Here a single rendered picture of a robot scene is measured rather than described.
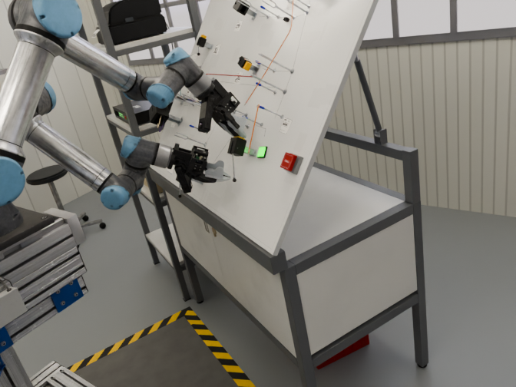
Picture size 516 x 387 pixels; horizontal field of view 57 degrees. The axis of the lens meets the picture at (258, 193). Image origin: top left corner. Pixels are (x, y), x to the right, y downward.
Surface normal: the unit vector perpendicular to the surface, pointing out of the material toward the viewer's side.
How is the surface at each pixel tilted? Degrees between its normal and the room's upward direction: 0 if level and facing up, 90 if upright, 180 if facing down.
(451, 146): 90
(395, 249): 90
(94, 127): 90
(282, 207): 53
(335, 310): 90
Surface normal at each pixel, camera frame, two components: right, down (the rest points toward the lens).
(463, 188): -0.59, 0.44
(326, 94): -0.78, -0.25
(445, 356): -0.18, -0.89
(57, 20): 0.79, 0.01
